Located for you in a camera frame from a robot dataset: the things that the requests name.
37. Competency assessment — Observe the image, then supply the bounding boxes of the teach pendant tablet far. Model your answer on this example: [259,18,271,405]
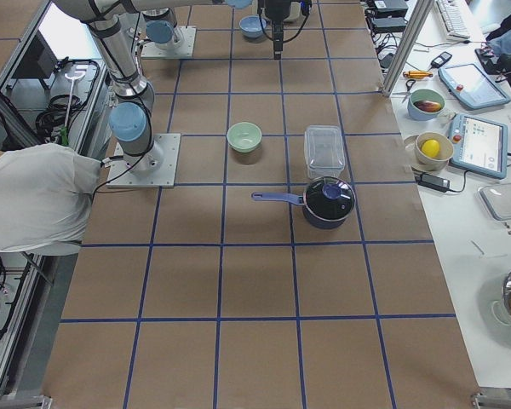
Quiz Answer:
[438,63,511,110]

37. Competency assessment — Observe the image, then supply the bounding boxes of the black power adapter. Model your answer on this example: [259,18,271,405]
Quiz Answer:
[415,172,450,193]

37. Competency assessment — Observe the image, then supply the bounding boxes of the green bowl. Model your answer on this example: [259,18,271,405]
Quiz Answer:
[227,122,262,153]

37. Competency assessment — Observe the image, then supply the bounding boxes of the person in white shirt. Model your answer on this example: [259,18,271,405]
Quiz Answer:
[0,143,100,252]

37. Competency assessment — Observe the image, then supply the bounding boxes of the grey kitchen scale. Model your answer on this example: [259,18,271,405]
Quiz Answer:
[478,183,511,221]

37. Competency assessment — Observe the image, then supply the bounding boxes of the teach pendant tablet near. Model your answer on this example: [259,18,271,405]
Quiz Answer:
[449,113,508,180]

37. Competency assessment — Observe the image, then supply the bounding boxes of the aluminium frame post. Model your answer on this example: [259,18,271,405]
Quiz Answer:
[382,0,433,97]

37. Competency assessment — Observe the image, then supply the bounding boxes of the white keyboard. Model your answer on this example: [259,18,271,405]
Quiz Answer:
[433,0,470,40]

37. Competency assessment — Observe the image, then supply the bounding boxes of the black scissors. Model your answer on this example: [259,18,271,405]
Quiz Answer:
[403,78,416,102]

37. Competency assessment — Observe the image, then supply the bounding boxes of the blue saucepan with lid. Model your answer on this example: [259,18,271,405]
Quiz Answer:
[251,176,356,229]

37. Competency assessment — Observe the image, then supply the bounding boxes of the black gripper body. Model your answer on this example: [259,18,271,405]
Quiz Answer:
[264,0,290,24]

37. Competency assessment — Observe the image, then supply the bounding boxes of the blue bowl with fruit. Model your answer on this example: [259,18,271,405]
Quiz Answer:
[407,89,445,121]

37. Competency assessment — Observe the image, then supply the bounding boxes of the orange handled tool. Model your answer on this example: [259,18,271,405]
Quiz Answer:
[402,70,433,80]

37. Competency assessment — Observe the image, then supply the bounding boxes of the green handled grabber tool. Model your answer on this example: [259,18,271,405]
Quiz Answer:
[60,69,87,146]

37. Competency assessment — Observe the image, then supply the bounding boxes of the clear plastic lidded container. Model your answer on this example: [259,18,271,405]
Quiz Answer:
[304,125,346,179]

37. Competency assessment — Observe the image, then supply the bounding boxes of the cream bowl with lemon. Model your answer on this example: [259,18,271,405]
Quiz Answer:
[414,132,454,171]

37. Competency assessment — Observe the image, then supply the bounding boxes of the teach pendant tablet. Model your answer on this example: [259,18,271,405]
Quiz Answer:
[438,63,511,110]
[449,113,508,180]

